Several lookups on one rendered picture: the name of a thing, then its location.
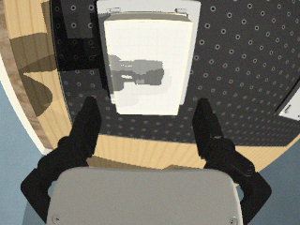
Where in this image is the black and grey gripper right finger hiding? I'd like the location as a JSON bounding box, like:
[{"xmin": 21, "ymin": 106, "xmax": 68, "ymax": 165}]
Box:
[{"xmin": 192, "ymin": 98, "xmax": 272, "ymax": 225}]

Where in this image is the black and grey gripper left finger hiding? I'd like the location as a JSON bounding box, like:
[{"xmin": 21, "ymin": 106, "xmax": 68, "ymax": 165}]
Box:
[{"xmin": 21, "ymin": 97, "xmax": 102, "ymax": 224}]

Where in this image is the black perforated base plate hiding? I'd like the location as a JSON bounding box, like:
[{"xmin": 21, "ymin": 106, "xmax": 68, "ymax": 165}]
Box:
[{"xmin": 49, "ymin": 0, "xmax": 300, "ymax": 147}]

